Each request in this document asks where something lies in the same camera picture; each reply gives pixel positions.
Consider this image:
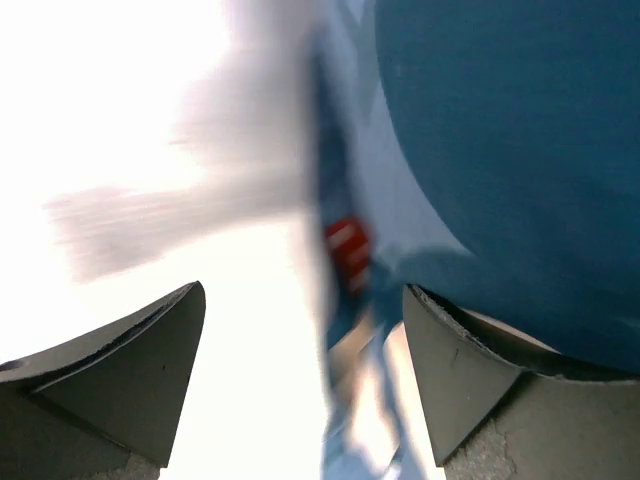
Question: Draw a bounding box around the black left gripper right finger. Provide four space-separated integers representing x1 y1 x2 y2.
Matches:
403 285 639 480

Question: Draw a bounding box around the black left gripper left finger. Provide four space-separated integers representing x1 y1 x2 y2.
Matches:
1 282 206 480

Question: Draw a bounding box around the blue letter-print pillowcase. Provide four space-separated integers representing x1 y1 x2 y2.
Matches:
310 1 639 479

